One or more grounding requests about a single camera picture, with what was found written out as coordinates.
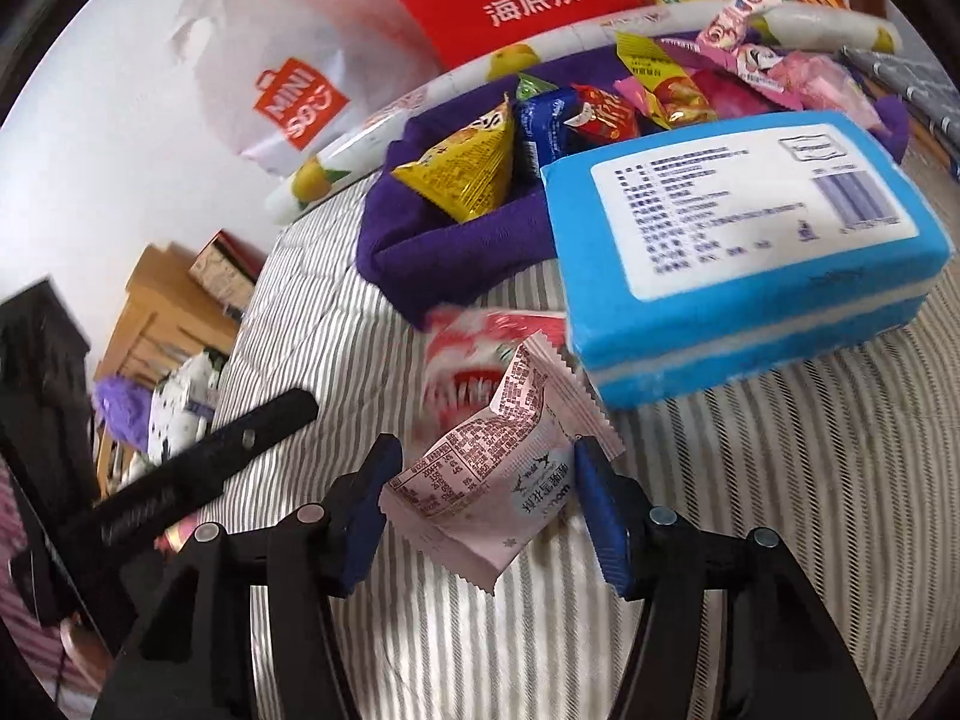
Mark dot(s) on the bright pink snack packet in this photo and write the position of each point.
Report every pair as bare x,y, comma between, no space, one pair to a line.
821,86

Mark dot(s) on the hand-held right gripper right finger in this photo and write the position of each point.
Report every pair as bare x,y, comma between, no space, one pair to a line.
601,519

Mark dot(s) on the grey checked cloth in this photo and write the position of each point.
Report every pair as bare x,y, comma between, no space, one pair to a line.
919,90

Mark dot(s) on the white plastic shopping bag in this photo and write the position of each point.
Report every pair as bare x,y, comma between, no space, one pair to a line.
262,37

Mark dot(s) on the lemon print paper roll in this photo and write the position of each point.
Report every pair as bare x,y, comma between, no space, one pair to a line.
322,174

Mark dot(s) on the yellow green fruit snack packet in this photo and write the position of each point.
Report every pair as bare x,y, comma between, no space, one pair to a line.
660,79

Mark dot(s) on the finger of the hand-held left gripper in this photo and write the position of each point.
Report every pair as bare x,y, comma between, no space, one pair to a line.
225,450

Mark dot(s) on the pale pink snack packet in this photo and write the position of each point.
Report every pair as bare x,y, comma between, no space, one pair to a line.
495,480

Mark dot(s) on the long pink snack bar packet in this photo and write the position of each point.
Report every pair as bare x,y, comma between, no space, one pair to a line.
735,15

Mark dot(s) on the white spotted cloth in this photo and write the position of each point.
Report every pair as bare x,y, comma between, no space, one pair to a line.
180,405

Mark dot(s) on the wooden shelf unit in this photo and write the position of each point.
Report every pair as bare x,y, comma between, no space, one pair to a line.
150,315

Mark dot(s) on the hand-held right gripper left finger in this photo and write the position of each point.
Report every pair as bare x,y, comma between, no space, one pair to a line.
367,511

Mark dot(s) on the blue snack packet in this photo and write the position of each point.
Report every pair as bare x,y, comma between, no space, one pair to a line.
546,131

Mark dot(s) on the red white snack packet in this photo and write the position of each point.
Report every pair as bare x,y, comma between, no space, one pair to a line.
472,356

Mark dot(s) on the blue tissue pack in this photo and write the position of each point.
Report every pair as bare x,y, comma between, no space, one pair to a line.
735,240

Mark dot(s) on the purple fluffy cloth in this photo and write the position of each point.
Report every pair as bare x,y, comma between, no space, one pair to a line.
124,409

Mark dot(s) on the brown patterned box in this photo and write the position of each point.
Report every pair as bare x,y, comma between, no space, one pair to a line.
221,270

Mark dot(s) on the purple towel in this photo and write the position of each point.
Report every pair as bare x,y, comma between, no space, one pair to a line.
450,262

